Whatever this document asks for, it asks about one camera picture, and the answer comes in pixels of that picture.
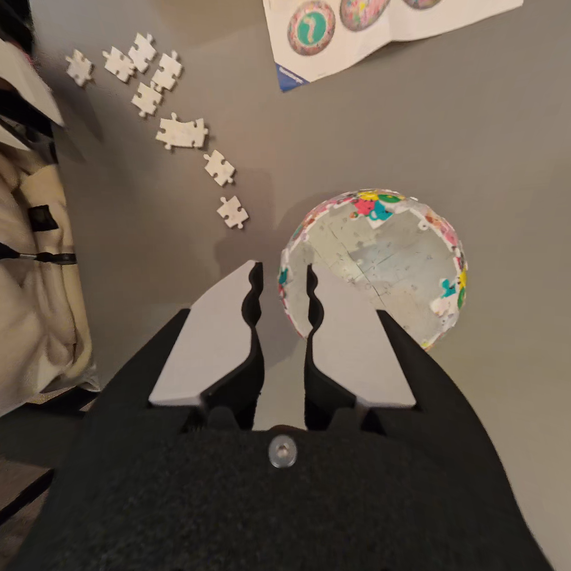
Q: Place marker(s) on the colourful puzzle ball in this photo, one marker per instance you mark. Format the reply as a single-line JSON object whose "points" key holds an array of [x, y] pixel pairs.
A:
{"points": [[392, 267]]}

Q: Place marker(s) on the white printed card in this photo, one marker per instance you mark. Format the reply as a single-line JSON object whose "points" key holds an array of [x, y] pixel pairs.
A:
{"points": [[446, 22]]}

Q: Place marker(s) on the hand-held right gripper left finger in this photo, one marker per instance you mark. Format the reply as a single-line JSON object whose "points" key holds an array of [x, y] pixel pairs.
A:
{"points": [[205, 352]]}

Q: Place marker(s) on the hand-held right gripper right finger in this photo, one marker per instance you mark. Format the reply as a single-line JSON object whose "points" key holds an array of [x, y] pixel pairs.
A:
{"points": [[361, 357]]}

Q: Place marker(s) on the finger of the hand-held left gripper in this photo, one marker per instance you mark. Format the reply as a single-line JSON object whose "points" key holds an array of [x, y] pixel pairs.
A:
{"points": [[26, 82]]}

